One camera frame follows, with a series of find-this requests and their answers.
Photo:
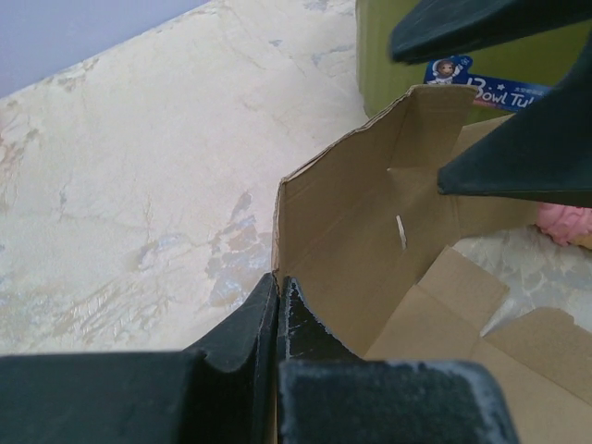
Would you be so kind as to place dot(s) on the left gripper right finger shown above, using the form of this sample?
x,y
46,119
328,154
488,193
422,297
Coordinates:
x,y
328,394

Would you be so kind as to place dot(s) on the pink toy ice cream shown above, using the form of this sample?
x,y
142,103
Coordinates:
x,y
566,225

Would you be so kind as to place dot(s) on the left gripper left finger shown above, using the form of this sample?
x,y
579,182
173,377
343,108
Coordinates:
x,y
218,390

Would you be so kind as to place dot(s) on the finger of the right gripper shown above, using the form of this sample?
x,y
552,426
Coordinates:
x,y
540,154
435,28

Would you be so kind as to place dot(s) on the brown cardboard box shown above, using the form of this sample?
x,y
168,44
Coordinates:
x,y
395,269

